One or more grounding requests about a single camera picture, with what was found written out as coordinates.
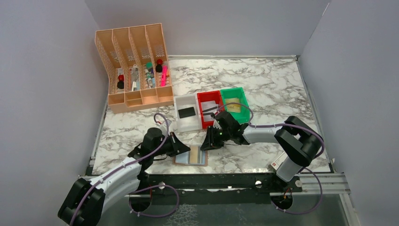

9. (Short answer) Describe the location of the pink highlighter marker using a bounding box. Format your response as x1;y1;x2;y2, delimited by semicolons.
160;65;168;87

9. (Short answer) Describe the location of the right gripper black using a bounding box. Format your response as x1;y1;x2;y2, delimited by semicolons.
202;125;232;151

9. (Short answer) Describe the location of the red black stamp slot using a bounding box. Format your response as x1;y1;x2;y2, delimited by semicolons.
117;74;124;89
155;59;163;73

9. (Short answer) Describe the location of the white plastic bin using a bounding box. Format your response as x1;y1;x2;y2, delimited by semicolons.
174;94;202;132

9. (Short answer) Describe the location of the white card black stripe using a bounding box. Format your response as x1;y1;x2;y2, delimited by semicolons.
202;105;219;116

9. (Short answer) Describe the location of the red black stamp left slot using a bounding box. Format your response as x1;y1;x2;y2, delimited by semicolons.
117;74;124;89

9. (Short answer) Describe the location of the gold card in holder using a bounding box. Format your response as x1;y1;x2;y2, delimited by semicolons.
189;145;201;164

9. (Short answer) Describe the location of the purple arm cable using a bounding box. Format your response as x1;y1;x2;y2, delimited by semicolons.
68;113;170;226
215;102;326;160

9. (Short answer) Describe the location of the red black stamp right slot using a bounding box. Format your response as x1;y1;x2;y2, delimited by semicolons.
155;59;163;73

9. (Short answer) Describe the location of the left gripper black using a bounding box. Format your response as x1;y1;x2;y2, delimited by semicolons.
152;131;191;157

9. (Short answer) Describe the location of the green plastic bin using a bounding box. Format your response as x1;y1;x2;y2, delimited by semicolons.
220;87;250;124

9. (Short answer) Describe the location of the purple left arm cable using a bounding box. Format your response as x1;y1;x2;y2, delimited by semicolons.
68;113;170;226

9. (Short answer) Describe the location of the black mounting rail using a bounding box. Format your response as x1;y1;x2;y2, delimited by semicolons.
127;173;302;208

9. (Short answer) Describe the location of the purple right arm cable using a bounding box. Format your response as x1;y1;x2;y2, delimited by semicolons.
215;102;326;160

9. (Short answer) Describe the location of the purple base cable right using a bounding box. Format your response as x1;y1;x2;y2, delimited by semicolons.
270;168;324;216

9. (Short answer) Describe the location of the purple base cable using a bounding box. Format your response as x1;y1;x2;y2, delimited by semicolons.
128;184;181;218
270;168;324;216

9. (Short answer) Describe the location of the peach plastic desk organizer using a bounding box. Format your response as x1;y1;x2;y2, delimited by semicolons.
95;23;174;113

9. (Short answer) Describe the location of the black card in white bin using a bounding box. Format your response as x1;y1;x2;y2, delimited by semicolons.
177;107;196;119

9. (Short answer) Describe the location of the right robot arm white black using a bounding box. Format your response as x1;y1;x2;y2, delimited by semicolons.
200;111;325;192

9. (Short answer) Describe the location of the white label with red mark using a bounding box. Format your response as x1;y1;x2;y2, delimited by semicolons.
270;152;287;170

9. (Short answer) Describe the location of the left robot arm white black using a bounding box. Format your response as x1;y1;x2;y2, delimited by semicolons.
57;128;190;226

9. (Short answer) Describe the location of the brown leather card holder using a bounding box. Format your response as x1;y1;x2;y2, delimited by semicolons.
173;145;208;166

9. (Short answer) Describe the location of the white card in red bin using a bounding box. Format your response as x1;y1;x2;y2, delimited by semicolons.
201;101;219;111

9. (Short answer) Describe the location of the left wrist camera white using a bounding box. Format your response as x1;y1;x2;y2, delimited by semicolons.
157;119;173;136

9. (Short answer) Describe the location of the red plastic bin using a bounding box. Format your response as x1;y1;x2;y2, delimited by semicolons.
197;90;223;129

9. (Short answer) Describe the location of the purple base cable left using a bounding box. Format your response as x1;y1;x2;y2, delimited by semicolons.
128;184;181;218

